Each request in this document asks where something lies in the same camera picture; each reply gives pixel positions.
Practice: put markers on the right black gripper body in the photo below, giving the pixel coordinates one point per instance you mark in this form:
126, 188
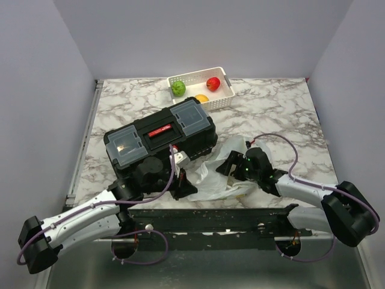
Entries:
242, 170

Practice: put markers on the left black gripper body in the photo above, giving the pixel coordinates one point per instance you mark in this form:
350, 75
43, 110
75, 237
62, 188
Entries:
175, 188

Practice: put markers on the white lemon print plastic bag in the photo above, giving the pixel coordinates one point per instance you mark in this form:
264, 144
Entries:
210, 184

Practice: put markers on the yellow fake lemon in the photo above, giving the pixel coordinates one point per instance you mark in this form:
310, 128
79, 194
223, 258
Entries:
202, 98

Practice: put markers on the green fake guava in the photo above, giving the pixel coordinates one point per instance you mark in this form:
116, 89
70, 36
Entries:
178, 88

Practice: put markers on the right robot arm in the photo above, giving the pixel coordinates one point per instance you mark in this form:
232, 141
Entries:
341, 209

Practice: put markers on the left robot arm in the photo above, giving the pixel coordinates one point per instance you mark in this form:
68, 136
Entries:
105, 215

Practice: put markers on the red fake apple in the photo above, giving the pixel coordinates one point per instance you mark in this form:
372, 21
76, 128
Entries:
213, 84

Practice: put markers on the black plastic toolbox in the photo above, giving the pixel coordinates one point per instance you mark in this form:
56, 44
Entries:
185, 125

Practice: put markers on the white perforated plastic basket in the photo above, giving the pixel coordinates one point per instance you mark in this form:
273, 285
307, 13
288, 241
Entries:
195, 83

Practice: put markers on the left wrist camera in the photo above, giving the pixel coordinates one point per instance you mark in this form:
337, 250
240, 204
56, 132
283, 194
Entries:
181, 159

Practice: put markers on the black mounting rail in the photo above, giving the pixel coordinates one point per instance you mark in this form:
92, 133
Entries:
205, 229

